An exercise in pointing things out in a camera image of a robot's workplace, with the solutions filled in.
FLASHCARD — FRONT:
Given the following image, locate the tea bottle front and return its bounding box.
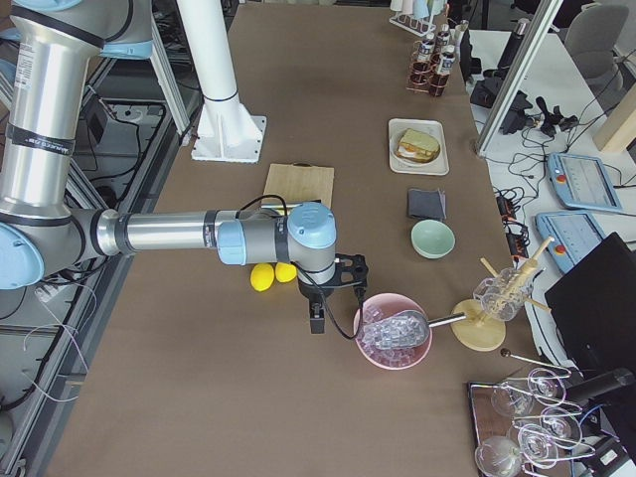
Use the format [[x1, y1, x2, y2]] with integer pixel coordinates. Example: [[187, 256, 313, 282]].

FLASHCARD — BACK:
[[428, 45, 455, 97]]

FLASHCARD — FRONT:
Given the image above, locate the wine glass rack tray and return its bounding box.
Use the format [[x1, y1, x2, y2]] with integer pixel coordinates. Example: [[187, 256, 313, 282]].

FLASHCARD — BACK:
[[466, 365, 627, 477]]

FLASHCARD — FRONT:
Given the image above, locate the blue teach pendant far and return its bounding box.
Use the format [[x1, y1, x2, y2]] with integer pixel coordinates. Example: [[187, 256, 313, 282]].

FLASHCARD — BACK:
[[547, 153, 623, 212]]

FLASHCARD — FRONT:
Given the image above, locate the tea bottle left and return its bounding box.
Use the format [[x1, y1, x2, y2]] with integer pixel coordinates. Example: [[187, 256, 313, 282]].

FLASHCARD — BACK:
[[433, 24, 451, 54]]

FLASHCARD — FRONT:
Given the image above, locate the tea bottle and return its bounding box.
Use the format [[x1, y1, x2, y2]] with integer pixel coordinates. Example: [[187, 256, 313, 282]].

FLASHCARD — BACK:
[[428, 45, 455, 97], [433, 24, 451, 54], [409, 35, 435, 90]]

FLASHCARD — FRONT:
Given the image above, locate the whole lemon upper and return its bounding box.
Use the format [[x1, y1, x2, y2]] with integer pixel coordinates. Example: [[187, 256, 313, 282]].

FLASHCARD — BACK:
[[274, 262, 297, 283]]

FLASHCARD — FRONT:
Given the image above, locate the glass mug on stand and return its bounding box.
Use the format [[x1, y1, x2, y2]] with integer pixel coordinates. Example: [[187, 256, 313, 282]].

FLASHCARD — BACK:
[[473, 268, 534, 322]]

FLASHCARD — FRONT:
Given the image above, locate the whole lemon lower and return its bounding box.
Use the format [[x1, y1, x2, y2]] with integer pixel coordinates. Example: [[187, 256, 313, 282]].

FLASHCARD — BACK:
[[249, 263, 275, 292]]

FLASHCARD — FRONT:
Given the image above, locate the bread slice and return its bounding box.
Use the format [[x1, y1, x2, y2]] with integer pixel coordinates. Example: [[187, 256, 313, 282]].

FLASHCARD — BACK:
[[397, 129, 441, 153], [395, 150, 440, 164]]

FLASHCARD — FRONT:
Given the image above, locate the tea bottle right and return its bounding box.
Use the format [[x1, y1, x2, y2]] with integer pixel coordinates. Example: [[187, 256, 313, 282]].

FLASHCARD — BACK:
[[409, 35, 435, 90]]

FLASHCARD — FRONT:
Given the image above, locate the fried egg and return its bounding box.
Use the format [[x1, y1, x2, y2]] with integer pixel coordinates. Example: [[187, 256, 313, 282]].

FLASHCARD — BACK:
[[396, 145, 420, 159]]

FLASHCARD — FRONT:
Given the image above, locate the blue teach pendant near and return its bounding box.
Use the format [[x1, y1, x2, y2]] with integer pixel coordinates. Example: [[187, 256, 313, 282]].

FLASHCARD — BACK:
[[535, 210, 616, 273]]

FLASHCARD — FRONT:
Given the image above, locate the black monitor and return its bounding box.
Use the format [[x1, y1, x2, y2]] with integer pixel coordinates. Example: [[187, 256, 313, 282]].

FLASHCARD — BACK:
[[546, 233, 635, 371]]

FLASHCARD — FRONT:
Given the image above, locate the aluminium frame post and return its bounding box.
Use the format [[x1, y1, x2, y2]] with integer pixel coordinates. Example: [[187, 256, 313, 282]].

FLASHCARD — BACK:
[[475, 0, 562, 158]]

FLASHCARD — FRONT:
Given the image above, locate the grey folded cloth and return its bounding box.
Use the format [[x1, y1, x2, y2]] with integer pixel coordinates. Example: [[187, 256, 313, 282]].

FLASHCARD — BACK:
[[407, 188, 446, 222]]

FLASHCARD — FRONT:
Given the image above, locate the copper wire bottle rack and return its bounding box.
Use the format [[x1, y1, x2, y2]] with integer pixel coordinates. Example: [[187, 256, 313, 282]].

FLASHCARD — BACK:
[[406, 41, 457, 97]]

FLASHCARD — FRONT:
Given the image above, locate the green bowl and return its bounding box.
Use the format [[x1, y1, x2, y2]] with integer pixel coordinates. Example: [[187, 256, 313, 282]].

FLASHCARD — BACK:
[[410, 220, 456, 259]]

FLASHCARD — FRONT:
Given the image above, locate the whole lemon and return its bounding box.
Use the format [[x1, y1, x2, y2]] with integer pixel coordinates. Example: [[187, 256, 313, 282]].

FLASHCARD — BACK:
[[249, 263, 275, 292], [274, 262, 297, 283]]

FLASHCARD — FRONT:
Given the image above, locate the pink ice bowl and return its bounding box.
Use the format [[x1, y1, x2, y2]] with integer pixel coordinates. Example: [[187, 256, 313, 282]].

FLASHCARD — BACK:
[[354, 293, 432, 371]]

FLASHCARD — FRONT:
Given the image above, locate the wooden mug tree stand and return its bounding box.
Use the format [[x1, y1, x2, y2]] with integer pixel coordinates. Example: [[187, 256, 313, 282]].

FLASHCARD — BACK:
[[451, 236, 555, 352]]

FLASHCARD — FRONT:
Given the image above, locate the white cup rack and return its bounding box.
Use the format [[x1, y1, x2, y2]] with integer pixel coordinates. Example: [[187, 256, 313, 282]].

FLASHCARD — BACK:
[[389, 0, 447, 37]]

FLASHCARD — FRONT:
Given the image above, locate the wooden cutting board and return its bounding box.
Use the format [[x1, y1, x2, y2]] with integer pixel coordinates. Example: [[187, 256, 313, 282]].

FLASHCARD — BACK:
[[263, 164, 335, 208]]

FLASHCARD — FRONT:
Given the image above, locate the cream rabbit tray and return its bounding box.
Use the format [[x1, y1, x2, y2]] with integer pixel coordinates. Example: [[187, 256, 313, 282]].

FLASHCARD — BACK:
[[389, 118, 449, 176]]

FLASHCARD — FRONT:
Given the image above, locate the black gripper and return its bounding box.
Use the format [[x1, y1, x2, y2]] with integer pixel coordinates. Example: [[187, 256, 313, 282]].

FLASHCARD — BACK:
[[296, 253, 369, 334]]

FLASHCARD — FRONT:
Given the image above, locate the blue teach pendant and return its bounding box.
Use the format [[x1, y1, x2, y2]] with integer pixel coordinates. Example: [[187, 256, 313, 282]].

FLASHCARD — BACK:
[[547, 153, 623, 212], [535, 210, 616, 273]]

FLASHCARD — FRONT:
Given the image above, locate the metal ice scoop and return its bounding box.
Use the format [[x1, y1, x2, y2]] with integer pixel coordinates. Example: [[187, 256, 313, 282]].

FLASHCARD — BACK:
[[362, 310, 467, 350]]

